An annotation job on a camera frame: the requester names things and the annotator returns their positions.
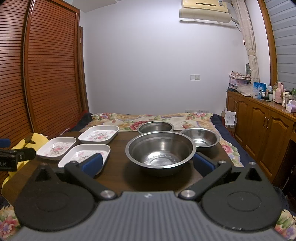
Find large steel bowl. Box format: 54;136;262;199
125;131;196;172

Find white paper bag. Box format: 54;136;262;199
224;110;237;126

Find floral bed blanket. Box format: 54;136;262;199
1;113;295;240

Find wall air conditioner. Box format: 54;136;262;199
179;0;232;23

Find folded fabric pile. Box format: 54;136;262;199
229;71;251;89

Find floral square plate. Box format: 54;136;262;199
37;137;76;161
58;144;111;168
78;126;119;144

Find wall power outlet strip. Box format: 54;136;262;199
185;109;209;113

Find beige curtain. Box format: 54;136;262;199
232;0;260;82

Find small steel bowl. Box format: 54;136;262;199
181;128;220;149

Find wooden louvered wardrobe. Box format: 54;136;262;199
1;1;88;146

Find wooden sideboard cabinet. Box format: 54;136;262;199
226;90;295;188

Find blue picture card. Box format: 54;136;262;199
253;82;267;92

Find pink thermos jug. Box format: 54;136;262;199
274;82;283;104

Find medium steel bowl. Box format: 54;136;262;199
137;121;174;134

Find wall light switch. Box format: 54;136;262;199
190;74;201;81

